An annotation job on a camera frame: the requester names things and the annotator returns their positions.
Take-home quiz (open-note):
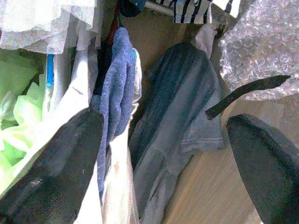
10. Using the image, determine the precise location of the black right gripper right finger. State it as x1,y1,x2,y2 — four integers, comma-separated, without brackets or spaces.
226,113,299,224

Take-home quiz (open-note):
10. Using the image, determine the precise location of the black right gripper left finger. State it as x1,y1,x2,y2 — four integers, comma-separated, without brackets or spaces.
0,108,105,224

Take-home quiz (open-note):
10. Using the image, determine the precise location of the white cotton garment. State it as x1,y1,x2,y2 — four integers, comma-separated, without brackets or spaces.
45,21,143,224

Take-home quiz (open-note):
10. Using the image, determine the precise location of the blue knitted sock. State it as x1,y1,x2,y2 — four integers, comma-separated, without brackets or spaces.
90,27,140,207

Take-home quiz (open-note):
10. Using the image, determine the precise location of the green plastic bag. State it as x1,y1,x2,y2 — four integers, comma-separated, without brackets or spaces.
0,49,51,187

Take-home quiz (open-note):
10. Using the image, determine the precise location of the grey t-shirt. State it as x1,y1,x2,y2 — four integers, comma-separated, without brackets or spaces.
128,43,226,220

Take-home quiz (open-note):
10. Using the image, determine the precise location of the clear bubble wrap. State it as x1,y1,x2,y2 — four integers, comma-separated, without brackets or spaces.
219,0,299,101

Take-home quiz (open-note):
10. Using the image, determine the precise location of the white mesh fabric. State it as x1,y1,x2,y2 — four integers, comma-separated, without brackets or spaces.
0,0,122,54

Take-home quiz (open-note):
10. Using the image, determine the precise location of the white fabric scrap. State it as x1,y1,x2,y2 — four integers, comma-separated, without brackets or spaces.
195,23,219,58

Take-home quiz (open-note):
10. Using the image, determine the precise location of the dark navy cloth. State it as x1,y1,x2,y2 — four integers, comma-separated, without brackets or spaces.
118,0,147,18

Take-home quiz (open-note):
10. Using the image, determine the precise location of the black white striped cloth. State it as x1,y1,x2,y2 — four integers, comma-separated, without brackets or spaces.
154,0,241,24

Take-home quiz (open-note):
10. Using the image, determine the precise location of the black strap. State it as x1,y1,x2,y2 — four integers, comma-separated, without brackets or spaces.
205,75,292,120

